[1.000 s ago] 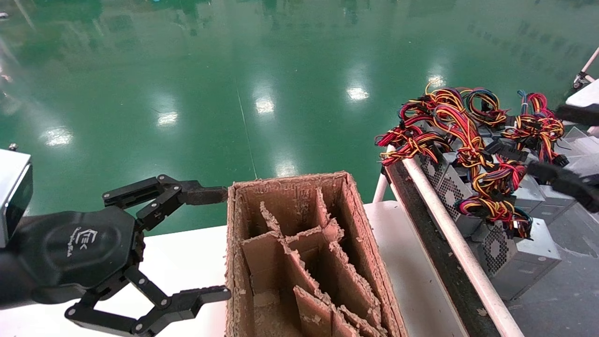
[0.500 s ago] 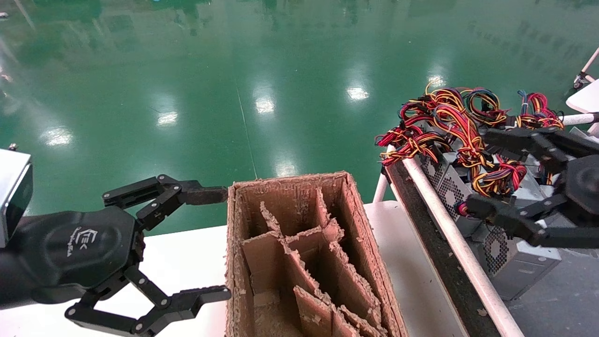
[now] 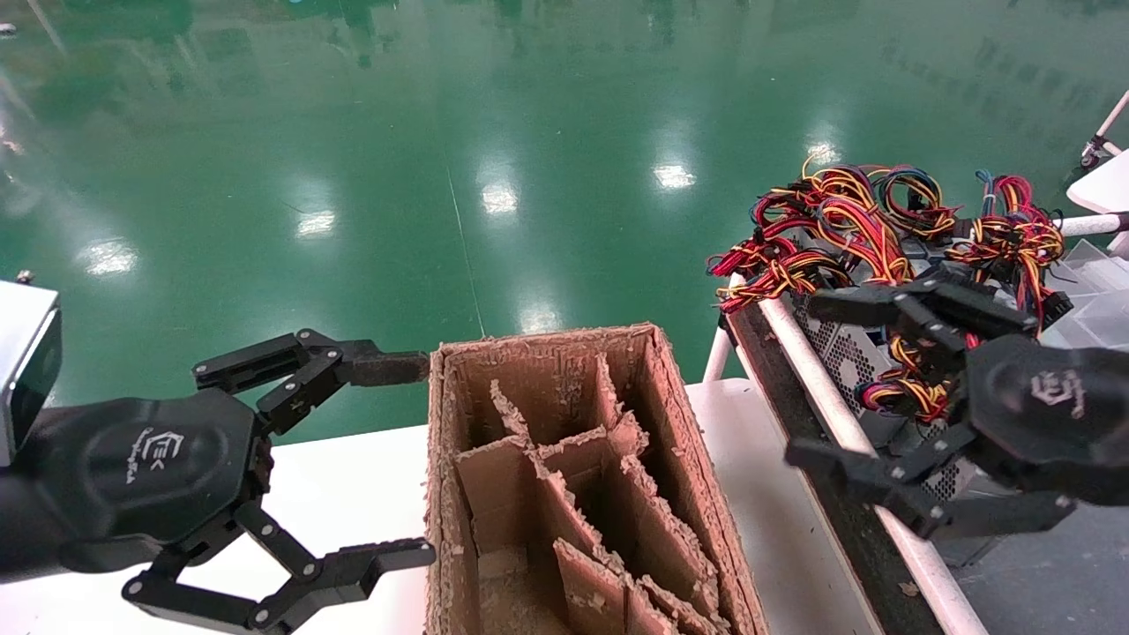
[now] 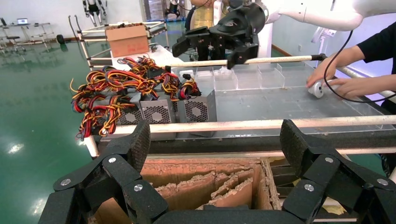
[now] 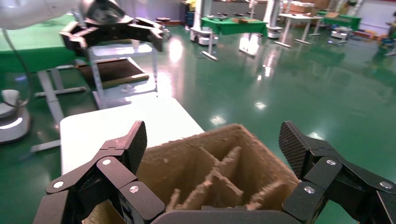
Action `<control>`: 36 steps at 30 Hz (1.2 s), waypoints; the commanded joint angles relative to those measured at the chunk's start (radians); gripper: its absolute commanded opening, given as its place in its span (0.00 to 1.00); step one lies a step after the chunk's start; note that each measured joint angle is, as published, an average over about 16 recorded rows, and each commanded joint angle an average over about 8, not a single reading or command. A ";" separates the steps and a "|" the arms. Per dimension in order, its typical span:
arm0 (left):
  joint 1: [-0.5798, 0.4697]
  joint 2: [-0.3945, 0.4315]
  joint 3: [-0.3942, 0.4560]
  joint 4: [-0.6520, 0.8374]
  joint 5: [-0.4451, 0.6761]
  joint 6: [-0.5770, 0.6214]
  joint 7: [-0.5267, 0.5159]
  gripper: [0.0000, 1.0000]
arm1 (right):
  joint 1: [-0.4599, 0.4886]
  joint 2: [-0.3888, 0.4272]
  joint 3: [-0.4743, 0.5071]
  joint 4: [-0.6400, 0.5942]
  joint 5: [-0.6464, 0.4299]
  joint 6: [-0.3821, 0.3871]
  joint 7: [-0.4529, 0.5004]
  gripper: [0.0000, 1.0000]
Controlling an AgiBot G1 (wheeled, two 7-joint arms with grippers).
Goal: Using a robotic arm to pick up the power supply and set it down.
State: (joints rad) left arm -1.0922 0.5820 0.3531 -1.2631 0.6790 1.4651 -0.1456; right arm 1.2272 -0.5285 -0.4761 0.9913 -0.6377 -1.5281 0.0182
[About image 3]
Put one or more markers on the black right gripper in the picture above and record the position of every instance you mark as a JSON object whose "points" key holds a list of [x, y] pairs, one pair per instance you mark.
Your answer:
{"points": [[1050, 414]]}

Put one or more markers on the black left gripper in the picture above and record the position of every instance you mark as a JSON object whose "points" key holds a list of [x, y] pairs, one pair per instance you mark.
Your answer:
{"points": [[150, 476]]}

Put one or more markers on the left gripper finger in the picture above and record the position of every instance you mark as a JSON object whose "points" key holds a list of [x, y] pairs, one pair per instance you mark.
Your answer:
{"points": [[388, 368]]}

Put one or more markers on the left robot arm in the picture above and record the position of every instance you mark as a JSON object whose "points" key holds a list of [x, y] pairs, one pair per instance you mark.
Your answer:
{"points": [[13, 529]]}

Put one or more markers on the clear acrylic box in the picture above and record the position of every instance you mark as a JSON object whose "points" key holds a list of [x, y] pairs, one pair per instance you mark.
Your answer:
{"points": [[1098, 265], [1102, 322]]}

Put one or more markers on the white pipe table leg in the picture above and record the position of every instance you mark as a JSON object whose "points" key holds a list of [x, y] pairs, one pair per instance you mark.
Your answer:
{"points": [[718, 357]]}

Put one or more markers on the white side table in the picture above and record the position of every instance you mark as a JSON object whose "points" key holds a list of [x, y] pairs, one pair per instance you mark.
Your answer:
{"points": [[1107, 185]]}

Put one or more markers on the worn cardboard box with dividers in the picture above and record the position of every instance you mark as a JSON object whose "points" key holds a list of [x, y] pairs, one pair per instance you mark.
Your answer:
{"points": [[661, 414]]}

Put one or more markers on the white pipe rack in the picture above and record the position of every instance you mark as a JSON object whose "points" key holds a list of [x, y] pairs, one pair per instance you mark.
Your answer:
{"points": [[1102, 132]]}

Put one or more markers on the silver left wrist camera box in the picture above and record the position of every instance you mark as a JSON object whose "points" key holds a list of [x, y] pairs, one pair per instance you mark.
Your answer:
{"points": [[22, 353]]}

